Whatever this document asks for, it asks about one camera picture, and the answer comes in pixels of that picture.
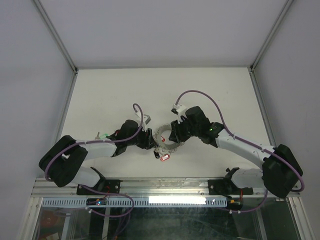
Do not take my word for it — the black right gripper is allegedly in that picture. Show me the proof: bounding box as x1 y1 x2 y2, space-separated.
168 116 200 144

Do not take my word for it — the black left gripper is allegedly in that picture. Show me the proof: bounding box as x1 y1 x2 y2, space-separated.
126 124 157 150

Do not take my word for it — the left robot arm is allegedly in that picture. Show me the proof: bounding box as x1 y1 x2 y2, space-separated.
38 120 156 195

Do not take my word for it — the black key tag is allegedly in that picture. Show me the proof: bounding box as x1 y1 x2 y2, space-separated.
153 149 161 159

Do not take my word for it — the green tag loose key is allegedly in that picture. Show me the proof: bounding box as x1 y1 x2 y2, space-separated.
94 132 108 140

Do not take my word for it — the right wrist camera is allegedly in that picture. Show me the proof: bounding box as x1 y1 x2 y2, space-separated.
171 103 187 124

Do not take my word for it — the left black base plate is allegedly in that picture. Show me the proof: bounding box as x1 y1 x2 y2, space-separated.
76 178 122 196

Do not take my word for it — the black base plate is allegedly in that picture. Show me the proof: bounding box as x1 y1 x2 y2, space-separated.
76 178 122 196
207 179 254 197

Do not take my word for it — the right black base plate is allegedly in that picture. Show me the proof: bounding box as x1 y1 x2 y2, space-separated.
207 179 254 197

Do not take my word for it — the white slotted cable duct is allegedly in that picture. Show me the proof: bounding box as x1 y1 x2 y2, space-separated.
42 195 228 208

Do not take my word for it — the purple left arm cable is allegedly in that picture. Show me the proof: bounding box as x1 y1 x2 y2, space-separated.
44 102 145 218

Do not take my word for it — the right aluminium frame post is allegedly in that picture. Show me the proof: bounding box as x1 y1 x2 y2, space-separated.
249 0 296 72

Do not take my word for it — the aluminium frame post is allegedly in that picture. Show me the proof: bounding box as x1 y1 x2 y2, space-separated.
249 0 296 72
31 0 78 73

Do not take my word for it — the aluminium mounting rail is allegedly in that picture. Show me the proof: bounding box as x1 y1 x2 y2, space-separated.
32 176 301 200

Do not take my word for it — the left aluminium frame post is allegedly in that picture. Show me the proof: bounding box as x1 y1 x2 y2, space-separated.
31 0 78 73

